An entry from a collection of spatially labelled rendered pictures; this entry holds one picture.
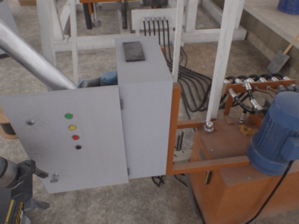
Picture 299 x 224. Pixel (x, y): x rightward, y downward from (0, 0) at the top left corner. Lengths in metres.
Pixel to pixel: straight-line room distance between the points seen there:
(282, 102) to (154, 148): 0.65
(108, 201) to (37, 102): 1.26
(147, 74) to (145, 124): 0.22
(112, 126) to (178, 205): 1.15
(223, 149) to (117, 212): 0.93
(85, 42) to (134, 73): 3.10
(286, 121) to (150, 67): 0.69
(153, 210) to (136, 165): 0.78
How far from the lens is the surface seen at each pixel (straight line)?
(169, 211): 1.91
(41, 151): 1.06
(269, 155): 1.41
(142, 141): 1.05
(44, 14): 1.24
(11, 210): 1.77
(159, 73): 0.89
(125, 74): 0.89
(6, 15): 4.04
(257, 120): 1.72
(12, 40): 1.01
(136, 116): 0.94
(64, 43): 4.02
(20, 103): 0.90
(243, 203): 1.67
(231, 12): 1.38
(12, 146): 2.61
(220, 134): 1.59
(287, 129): 1.27
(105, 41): 3.94
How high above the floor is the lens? 1.72
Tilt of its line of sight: 41 degrees down
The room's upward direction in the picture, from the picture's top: straight up
